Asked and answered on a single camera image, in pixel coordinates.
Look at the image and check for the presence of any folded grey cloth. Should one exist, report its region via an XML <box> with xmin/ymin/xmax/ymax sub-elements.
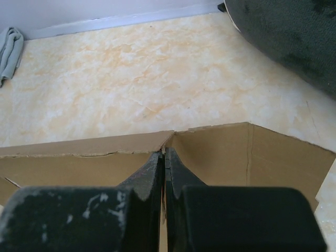
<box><xmin>1</xmin><ymin>27</ymin><xmax>24</xmax><ymax>87</ymax></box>

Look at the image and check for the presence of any black plush flower-pattern bag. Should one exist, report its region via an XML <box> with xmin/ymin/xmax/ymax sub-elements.
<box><xmin>217</xmin><ymin>0</ymin><xmax>335</xmax><ymax>98</ymax></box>

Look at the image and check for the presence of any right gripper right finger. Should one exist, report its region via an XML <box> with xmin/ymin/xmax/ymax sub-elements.
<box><xmin>165</xmin><ymin>148</ymin><xmax>327</xmax><ymax>251</ymax></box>

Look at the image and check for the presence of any brown cardboard box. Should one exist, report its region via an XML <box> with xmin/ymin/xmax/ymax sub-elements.
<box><xmin>1</xmin><ymin>122</ymin><xmax>335</xmax><ymax>251</ymax></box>

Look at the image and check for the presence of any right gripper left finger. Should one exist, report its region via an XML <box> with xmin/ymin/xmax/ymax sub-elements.
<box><xmin>1</xmin><ymin>152</ymin><xmax>163</xmax><ymax>251</ymax></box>

